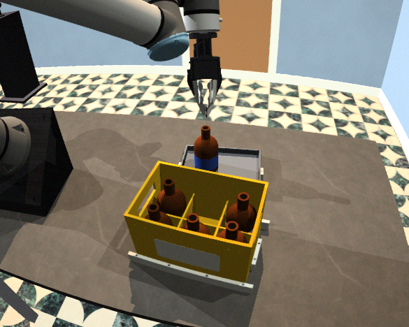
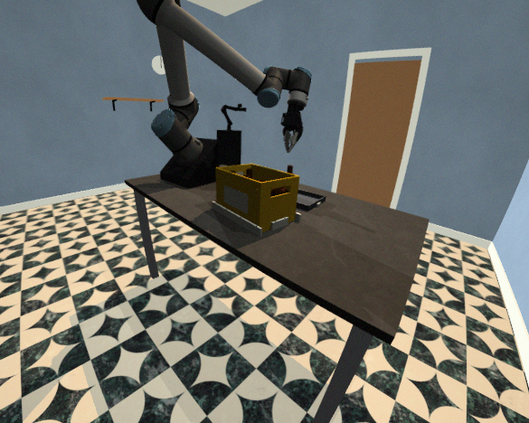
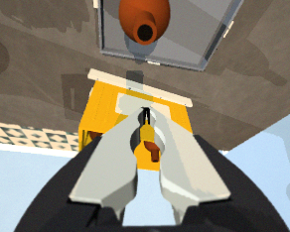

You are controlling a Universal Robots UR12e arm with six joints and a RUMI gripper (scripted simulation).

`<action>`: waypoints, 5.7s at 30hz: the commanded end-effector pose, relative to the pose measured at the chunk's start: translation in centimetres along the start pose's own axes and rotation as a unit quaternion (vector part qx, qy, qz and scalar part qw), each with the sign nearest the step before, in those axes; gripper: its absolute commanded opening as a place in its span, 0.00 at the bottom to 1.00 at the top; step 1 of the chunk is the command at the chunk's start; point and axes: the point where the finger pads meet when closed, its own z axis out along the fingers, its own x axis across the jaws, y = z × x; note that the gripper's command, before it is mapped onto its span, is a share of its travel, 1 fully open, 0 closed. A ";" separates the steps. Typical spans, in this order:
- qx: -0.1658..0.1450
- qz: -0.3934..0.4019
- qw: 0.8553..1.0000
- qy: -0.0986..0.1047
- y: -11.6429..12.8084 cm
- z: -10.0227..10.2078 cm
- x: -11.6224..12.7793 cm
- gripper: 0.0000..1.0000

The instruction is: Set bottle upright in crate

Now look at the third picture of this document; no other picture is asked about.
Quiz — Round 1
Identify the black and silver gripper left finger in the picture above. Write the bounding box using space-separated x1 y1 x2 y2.
13 106 146 232

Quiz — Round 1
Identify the grey tray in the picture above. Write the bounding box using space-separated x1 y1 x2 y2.
97 0 244 71

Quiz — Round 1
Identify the yellow bottle crate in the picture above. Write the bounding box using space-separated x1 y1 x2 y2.
79 80 193 171

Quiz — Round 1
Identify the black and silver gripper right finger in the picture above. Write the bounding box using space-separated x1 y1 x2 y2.
146 106 290 232

